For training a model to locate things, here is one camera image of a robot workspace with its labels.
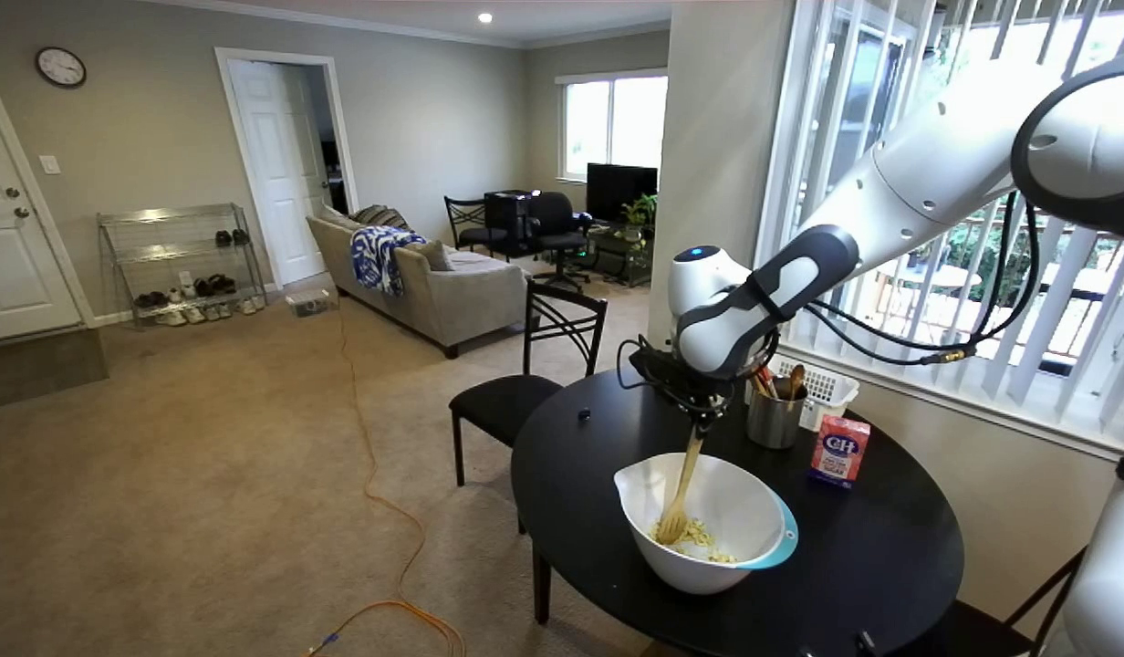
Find pink sugar box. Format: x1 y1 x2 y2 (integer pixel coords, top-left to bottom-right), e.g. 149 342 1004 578
806 414 878 492

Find grey sofa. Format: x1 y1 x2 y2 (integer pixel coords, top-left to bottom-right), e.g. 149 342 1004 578
302 201 532 361

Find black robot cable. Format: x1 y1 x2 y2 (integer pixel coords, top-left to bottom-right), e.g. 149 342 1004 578
802 185 1048 370

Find black round table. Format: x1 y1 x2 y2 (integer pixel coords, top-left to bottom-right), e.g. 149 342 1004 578
508 361 968 657

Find black television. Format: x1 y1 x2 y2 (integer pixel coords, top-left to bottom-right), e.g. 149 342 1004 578
583 162 662 227

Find grey utensil holder cup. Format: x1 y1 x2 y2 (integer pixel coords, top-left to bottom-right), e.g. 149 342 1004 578
745 387 812 452

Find white panel entry door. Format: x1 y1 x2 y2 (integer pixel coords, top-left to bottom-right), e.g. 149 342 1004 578
0 50 92 348

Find black chair patterned cushion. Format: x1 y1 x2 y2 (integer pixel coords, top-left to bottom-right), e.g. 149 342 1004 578
443 195 504 255

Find brown wooden spoon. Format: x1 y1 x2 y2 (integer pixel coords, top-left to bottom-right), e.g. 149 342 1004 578
775 361 813 407

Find white open interior door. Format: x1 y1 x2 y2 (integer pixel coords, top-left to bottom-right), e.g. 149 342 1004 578
228 54 328 291

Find green house plant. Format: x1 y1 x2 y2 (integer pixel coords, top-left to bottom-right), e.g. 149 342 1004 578
618 195 662 291

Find black metal dining chair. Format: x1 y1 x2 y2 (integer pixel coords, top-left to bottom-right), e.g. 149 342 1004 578
447 279 610 491
908 544 1093 657

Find black office chair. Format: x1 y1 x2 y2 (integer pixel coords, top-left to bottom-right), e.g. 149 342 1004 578
530 195 600 291

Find blue white blanket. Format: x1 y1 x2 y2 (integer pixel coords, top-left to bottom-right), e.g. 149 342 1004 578
347 224 428 300

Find round wall clock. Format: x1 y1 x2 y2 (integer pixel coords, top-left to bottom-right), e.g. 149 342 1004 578
32 43 92 91

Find yellow cereal rings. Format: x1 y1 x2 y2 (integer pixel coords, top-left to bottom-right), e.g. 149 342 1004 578
651 516 751 565

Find white mixing bowl teal rim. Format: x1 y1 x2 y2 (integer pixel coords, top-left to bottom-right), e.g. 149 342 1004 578
610 451 802 599

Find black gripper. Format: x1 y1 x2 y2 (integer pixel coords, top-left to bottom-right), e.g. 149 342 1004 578
628 339 739 447

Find orange extension cable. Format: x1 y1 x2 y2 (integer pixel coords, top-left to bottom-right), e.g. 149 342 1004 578
302 325 469 657

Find metal shoe rack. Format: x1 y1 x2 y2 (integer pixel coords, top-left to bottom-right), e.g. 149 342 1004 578
97 201 272 329

